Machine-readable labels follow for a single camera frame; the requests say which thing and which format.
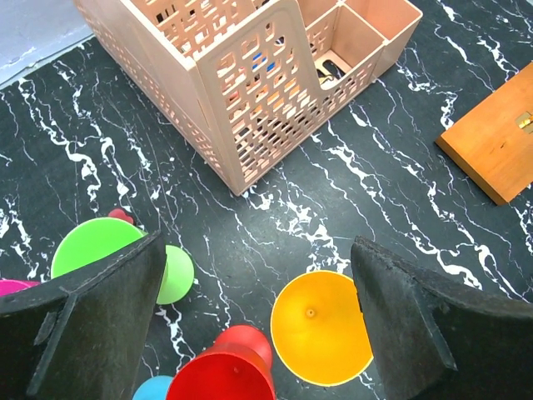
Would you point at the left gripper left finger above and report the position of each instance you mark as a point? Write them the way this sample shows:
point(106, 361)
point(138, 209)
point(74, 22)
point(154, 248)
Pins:
point(81, 335)

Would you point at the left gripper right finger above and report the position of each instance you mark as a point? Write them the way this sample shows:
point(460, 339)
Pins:
point(434, 338)

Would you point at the magenta plastic wine glass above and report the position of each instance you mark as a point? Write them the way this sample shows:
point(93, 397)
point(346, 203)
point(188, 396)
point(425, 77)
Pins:
point(10, 286)

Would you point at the blue plastic wine glass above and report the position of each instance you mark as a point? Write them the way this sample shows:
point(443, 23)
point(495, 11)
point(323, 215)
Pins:
point(155, 388)

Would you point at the green plastic wine glass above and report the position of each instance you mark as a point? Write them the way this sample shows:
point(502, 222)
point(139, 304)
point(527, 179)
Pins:
point(99, 237)

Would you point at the orange yellow wine glass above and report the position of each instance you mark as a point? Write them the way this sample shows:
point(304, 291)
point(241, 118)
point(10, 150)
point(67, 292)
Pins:
point(318, 329)

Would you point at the red plastic wine glass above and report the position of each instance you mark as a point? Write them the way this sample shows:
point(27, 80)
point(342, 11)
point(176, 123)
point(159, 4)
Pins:
point(236, 366)

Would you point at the small red object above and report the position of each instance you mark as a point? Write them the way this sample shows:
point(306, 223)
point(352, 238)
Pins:
point(121, 214)

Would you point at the peach plastic file organizer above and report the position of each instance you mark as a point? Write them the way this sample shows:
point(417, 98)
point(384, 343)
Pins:
point(245, 82)

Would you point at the gold wire wooden glass rack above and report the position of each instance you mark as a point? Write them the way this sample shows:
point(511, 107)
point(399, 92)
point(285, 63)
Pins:
point(492, 143)

